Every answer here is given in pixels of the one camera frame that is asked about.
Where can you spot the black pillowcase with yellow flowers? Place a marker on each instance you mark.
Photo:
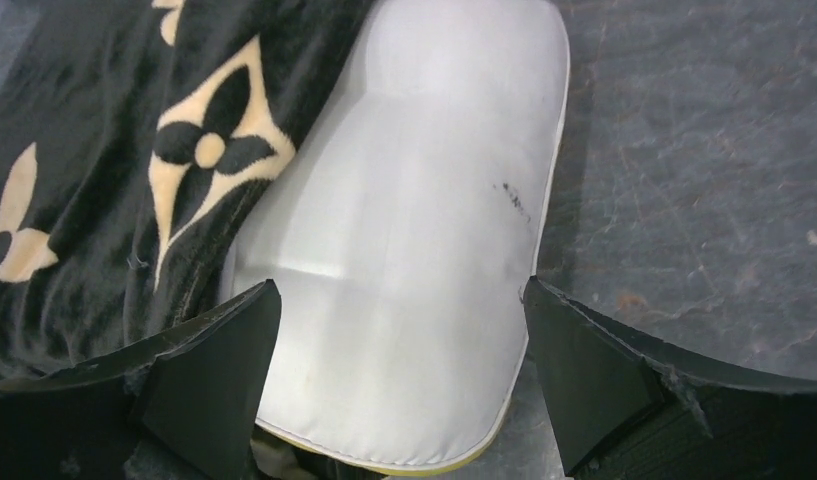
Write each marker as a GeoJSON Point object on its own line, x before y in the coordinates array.
{"type": "Point", "coordinates": [135, 139]}

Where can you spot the white pillow with yellow edge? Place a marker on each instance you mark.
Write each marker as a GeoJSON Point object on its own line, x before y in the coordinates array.
{"type": "Point", "coordinates": [402, 235]}

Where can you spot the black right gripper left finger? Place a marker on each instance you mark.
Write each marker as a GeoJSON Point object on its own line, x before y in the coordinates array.
{"type": "Point", "coordinates": [180, 404]}

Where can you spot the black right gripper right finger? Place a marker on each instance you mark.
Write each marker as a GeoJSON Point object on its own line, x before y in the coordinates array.
{"type": "Point", "coordinates": [626, 405]}

